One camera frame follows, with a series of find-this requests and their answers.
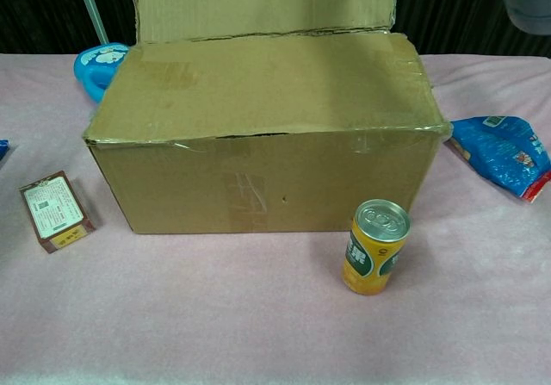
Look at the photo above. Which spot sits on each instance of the brown cardboard shipping box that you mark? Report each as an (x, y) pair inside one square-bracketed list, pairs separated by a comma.
[(258, 178)]

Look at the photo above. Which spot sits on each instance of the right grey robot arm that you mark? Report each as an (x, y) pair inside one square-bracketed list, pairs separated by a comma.
[(525, 1)]

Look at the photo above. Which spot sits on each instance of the yellow drink can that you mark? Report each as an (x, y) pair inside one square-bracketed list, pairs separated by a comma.
[(370, 256)]

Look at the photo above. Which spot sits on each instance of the pink table cloth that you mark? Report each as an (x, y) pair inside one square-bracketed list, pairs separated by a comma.
[(215, 316)]

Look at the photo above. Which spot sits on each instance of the blue detergent bottle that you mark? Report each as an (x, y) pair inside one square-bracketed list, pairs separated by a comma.
[(92, 64)]

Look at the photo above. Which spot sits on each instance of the blue snack bag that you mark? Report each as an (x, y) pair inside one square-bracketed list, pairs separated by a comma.
[(503, 152)]

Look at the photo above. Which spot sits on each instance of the blue cookie packet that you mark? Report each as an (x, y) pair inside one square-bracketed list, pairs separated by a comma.
[(3, 148)]

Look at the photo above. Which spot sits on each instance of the thin grey frame post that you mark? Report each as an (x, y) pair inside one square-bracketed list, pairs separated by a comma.
[(91, 8)]

